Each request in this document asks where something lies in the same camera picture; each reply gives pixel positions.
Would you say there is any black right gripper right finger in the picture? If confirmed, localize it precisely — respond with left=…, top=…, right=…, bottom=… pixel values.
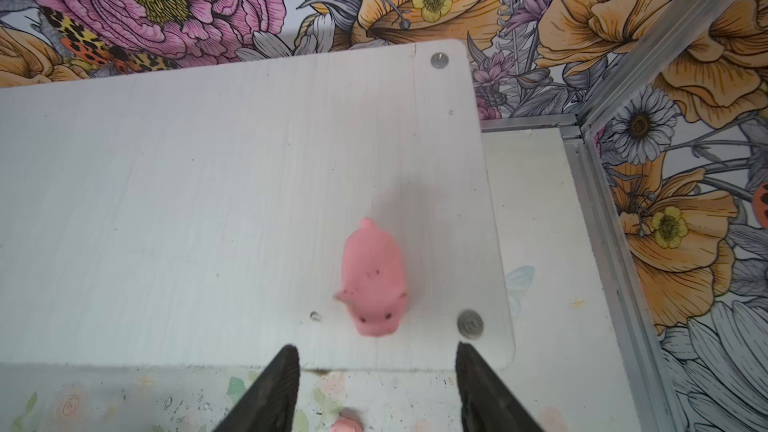
left=455, top=342, right=543, bottom=432

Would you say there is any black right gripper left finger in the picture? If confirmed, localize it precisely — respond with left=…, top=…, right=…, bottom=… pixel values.
left=214, top=344, right=300, bottom=432

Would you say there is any pink pig toy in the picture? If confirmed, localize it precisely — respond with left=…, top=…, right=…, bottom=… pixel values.
left=334, top=217, right=409, bottom=337
left=329, top=411, right=364, bottom=432

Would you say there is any white two-tier shelf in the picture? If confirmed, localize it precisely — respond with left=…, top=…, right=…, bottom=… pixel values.
left=1, top=40, right=515, bottom=371

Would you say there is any aluminium corner post right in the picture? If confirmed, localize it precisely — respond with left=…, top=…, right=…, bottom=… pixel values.
left=577, top=0, right=735, bottom=136

